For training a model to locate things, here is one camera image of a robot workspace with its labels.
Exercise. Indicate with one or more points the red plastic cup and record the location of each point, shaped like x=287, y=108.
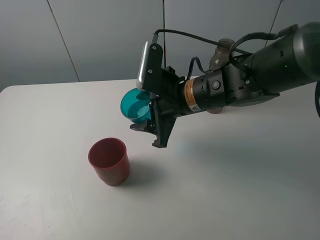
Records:
x=109, y=159

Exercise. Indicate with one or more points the smoky transparent plastic bottle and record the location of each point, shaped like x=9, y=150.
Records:
x=221, y=54

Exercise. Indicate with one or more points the teal transparent plastic cup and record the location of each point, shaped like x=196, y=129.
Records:
x=135, y=105

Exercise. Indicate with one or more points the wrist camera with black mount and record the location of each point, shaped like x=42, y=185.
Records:
x=149, y=76

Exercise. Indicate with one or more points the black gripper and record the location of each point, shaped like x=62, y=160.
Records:
x=164, y=107

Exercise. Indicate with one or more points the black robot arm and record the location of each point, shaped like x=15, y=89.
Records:
x=266, y=64

